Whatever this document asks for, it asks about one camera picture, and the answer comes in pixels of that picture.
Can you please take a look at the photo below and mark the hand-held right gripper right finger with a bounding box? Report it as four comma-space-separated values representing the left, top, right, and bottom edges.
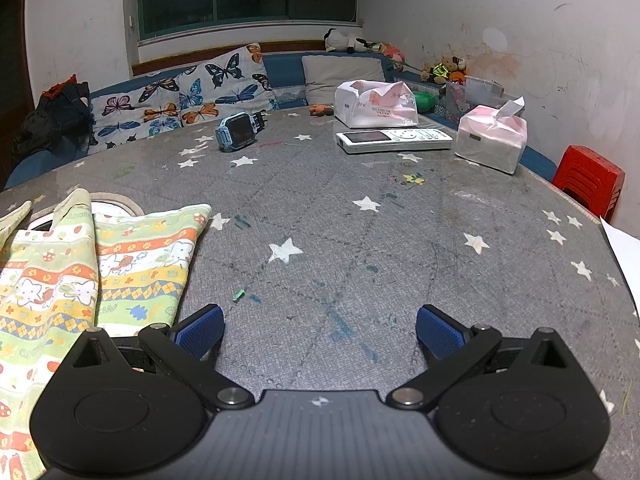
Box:
386, 304, 583, 412

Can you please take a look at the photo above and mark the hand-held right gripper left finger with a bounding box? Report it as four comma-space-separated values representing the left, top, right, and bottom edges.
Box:
61, 304, 255, 412

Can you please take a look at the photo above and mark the grey star print tablecloth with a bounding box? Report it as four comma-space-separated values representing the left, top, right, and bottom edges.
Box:
0, 105, 640, 480

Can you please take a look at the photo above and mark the white remote control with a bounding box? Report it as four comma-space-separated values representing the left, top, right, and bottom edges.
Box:
336, 127, 454, 154

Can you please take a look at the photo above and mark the white paper sheet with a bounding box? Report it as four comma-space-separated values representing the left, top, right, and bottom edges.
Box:
600, 216, 640, 321

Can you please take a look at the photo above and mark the pink tissue pack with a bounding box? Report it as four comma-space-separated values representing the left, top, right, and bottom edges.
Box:
454, 99, 529, 175

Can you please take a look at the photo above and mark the blue smartwatch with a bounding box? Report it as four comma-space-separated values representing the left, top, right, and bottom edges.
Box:
215, 109, 268, 152

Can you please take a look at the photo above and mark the red plastic stool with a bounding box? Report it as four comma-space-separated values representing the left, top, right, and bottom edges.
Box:
551, 145, 627, 221

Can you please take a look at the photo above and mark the white plastic bag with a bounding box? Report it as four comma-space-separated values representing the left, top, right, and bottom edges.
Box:
334, 80, 420, 129

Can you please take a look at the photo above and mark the clear plastic storage box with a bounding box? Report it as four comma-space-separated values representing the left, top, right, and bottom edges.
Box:
444, 75, 506, 122

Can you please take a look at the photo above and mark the pile of small plush toys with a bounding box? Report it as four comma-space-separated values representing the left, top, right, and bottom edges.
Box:
420, 56, 471, 86

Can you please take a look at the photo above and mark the dark bag with red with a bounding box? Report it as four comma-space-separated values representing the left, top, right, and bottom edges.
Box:
11, 74, 96, 163

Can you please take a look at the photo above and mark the grey pillow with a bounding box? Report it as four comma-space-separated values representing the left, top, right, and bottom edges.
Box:
301, 54, 387, 107

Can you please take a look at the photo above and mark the patterned blue blanket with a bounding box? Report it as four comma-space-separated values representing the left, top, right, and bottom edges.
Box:
5, 51, 558, 191

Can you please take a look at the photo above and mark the black and white plush toy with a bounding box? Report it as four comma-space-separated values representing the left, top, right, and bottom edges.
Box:
324, 27, 381, 54

